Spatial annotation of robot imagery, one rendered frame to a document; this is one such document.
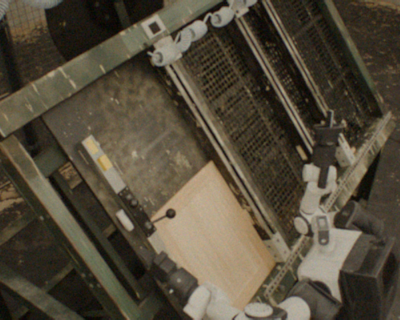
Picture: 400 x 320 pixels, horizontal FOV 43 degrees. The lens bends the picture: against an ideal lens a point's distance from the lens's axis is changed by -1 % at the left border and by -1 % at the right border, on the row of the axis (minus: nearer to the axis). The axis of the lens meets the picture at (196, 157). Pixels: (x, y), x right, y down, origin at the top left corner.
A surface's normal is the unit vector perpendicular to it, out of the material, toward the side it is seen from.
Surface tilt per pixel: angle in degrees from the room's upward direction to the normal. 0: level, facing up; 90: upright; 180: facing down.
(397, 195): 0
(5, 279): 0
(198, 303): 30
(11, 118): 52
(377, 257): 23
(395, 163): 0
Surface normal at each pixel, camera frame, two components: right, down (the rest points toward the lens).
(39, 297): -0.02, -0.77
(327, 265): -0.34, -0.85
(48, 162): 0.64, -0.20
